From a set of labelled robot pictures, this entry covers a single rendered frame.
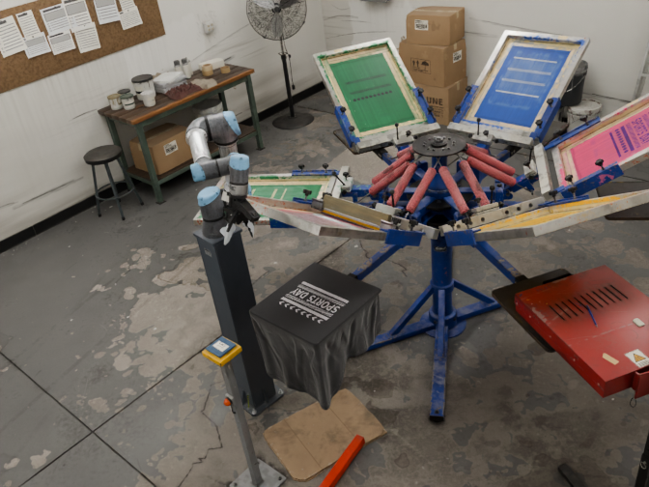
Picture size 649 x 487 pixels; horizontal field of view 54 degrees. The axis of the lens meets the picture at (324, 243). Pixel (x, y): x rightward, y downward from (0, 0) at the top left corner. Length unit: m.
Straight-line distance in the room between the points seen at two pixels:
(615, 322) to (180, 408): 2.56
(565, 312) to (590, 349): 0.23
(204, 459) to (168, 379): 0.74
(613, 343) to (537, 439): 1.21
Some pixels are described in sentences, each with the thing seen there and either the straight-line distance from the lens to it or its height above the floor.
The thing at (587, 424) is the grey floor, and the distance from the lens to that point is 3.88.
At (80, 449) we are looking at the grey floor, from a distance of 4.18.
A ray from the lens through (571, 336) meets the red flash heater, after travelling 2.68.
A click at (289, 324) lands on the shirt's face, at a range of 3.01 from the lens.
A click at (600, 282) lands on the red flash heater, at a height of 1.10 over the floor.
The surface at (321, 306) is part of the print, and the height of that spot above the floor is 0.95.
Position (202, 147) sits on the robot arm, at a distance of 2.76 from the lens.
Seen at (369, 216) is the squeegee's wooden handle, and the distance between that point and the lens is 3.10.
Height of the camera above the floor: 2.86
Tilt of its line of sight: 33 degrees down
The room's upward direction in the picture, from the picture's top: 8 degrees counter-clockwise
